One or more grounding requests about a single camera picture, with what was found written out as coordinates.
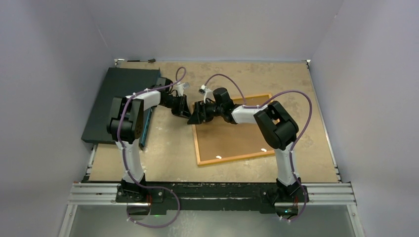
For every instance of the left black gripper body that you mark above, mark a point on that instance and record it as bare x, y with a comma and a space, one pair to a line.
174, 103

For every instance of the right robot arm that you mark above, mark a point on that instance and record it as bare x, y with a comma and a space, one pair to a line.
276, 125

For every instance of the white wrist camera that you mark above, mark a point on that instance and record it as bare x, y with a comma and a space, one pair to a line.
205, 91
180, 88

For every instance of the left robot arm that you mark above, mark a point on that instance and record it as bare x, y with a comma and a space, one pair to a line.
126, 125

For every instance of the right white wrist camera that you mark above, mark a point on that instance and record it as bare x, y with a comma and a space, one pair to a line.
205, 91

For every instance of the yellow picture frame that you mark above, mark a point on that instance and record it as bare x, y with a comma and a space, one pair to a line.
235, 158

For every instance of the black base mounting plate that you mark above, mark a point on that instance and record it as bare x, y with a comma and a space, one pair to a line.
265, 198

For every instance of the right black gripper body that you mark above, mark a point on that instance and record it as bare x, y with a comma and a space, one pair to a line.
213, 110

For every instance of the aluminium rail frame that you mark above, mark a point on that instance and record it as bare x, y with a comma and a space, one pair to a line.
322, 194

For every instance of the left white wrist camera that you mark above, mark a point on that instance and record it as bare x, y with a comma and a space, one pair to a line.
180, 88

